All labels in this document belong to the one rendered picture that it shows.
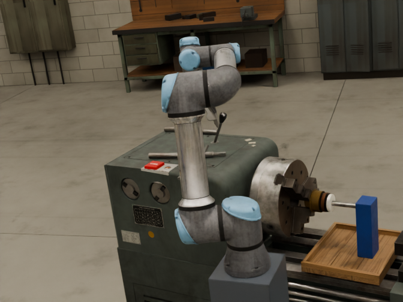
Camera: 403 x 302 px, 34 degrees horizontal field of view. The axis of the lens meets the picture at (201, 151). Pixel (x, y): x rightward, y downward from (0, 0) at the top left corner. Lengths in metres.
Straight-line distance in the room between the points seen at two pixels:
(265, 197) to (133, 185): 0.56
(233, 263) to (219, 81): 0.57
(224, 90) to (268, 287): 0.62
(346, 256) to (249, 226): 0.68
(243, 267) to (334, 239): 0.75
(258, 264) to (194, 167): 0.37
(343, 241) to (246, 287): 0.75
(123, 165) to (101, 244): 2.29
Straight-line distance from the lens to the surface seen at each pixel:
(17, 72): 10.93
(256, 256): 2.11
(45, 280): 4.69
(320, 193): 2.61
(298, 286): 2.67
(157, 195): 2.69
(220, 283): 2.13
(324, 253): 2.67
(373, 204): 2.56
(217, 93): 1.99
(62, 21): 10.03
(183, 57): 2.37
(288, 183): 2.56
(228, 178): 2.52
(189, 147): 2.03
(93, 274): 4.62
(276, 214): 2.56
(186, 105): 2.00
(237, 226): 2.06
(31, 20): 10.28
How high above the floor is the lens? 2.18
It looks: 19 degrees down
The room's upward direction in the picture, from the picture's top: 7 degrees counter-clockwise
